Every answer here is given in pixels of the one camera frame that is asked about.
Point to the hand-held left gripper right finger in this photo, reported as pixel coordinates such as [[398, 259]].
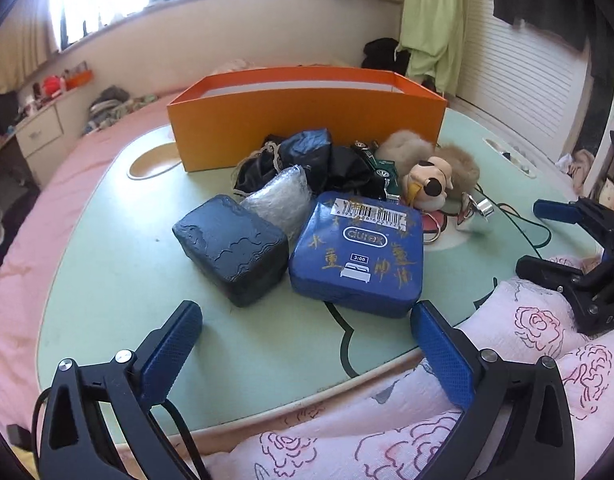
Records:
[[442, 355]]

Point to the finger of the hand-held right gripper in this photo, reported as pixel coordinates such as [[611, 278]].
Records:
[[557, 211], [547, 272]]

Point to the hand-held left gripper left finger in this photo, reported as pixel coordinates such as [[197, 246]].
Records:
[[169, 355]]

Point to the white fluffy pompom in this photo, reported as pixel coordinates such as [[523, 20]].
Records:
[[404, 144]]

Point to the orange cardboard box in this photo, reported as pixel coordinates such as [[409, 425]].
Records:
[[287, 120]]

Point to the green desktop table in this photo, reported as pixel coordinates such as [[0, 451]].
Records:
[[112, 260]]

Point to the person's floral pajama legs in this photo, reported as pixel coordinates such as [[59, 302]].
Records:
[[537, 325]]

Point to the cluttered side shelf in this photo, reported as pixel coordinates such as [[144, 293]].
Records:
[[602, 175]]

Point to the shiny silver metal ornament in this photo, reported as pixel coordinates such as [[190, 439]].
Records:
[[474, 217]]

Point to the brown fur pompom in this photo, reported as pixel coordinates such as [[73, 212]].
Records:
[[462, 162]]

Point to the blue metal tin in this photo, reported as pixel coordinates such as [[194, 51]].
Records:
[[357, 270]]

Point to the dark textured box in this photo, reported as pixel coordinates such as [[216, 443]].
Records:
[[227, 245]]

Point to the white slatted panel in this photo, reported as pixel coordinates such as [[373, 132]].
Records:
[[522, 75]]

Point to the green toy car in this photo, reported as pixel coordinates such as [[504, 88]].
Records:
[[382, 167]]

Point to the clear bubble wrap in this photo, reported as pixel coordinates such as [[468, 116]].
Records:
[[282, 195]]

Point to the light green cloth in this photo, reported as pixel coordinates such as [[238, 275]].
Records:
[[432, 25]]

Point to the black garment heap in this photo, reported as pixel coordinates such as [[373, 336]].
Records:
[[384, 55]]

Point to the white drawer cabinet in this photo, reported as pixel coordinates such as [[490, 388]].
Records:
[[39, 135]]

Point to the pile of patterned clothes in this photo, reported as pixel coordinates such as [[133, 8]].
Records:
[[112, 105]]

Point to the orange container on ledge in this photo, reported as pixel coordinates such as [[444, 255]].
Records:
[[79, 80]]

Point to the red object on ledge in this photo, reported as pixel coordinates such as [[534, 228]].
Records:
[[52, 86]]

